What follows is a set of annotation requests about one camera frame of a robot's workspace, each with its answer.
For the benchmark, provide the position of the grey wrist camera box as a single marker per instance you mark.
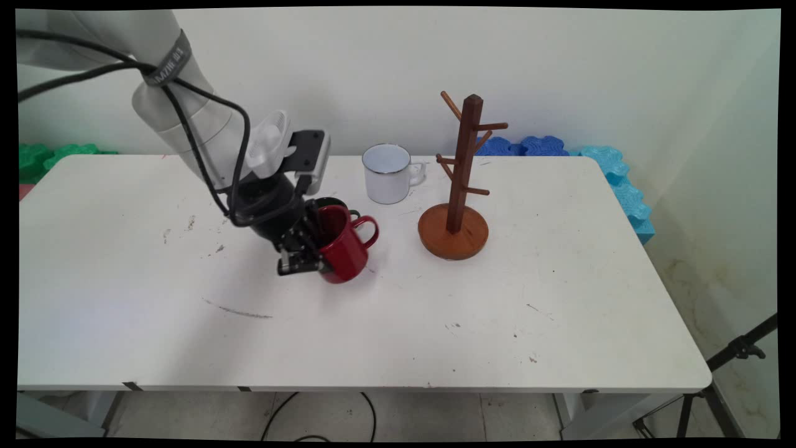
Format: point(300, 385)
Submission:
point(311, 155)

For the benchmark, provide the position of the white table leg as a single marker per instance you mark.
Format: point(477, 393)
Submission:
point(591, 417)
point(106, 410)

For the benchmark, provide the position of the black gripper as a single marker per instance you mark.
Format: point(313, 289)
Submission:
point(267, 196)

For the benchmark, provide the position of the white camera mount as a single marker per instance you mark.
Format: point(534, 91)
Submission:
point(270, 143)

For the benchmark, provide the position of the brown wooden mug tree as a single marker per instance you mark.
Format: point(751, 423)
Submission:
point(467, 143)

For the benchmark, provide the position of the green foam mat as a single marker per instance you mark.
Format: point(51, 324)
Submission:
point(43, 158)

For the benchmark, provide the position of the black camera tripod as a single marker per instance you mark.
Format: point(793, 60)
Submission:
point(737, 348)

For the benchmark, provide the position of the dark blue foam mat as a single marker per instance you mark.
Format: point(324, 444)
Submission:
point(497, 148)
point(544, 146)

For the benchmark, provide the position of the white enamel mug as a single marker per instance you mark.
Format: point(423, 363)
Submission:
point(387, 183)

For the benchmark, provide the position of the red foam mat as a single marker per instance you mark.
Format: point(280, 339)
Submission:
point(23, 191)

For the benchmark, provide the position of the red enamel mug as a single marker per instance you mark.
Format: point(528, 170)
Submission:
point(345, 249)

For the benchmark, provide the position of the dark green enamel mug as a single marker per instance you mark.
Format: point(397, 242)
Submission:
point(336, 202)

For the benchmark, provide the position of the light blue foam mat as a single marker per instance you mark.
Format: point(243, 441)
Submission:
point(625, 186)

